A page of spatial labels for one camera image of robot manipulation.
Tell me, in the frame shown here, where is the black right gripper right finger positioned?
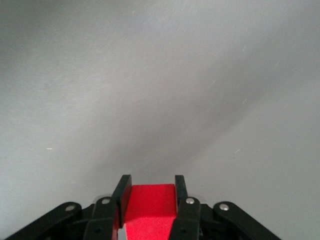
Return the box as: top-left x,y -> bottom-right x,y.
167,174 -> 282,240

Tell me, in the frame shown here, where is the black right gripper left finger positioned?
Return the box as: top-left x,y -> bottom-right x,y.
4,174 -> 133,240

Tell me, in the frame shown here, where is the red cube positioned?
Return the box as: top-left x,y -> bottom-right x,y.
112,183 -> 179,240

